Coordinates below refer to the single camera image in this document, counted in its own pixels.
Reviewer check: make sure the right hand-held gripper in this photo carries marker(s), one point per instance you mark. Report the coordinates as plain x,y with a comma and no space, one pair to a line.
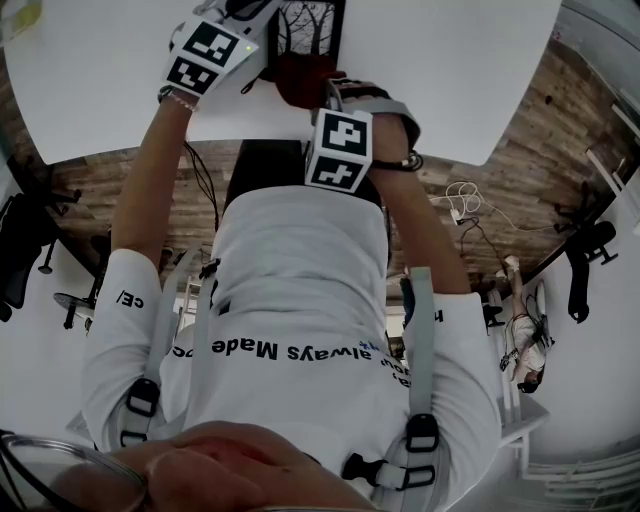
342,145

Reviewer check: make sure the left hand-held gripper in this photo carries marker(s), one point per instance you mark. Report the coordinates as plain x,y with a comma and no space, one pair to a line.
210,52

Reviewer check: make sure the dark red cloth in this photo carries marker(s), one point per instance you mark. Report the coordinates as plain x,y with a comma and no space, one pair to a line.
300,80

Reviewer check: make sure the black picture frame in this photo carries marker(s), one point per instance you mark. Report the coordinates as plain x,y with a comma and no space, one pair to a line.
305,30

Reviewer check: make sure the person's left forearm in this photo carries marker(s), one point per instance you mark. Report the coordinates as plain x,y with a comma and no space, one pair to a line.
150,175

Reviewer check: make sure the person's right forearm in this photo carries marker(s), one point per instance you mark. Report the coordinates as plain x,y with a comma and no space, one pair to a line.
420,225

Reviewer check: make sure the black wrist band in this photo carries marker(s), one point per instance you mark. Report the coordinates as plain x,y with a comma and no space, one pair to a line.
400,163

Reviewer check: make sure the person's black trousers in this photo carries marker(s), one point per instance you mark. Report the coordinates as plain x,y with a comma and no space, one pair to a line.
265,165

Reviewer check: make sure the person's white printed shirt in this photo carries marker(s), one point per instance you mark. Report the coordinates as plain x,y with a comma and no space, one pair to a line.
300,280

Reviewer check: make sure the black office chair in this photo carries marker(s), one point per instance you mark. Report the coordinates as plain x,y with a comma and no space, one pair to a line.
25,240
585,265

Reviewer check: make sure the white shelf unit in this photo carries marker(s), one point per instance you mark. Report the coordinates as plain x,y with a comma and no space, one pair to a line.
615,160

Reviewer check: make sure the round chair base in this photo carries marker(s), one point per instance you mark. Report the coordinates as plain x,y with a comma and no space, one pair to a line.
72,302

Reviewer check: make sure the person's face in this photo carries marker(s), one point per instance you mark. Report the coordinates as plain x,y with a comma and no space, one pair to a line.
225,475

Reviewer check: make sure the white slatted rack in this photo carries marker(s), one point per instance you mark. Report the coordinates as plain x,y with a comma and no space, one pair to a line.
575,467

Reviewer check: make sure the person's clear-rimmed glasses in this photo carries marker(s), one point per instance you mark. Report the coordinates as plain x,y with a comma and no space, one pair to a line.
70,452

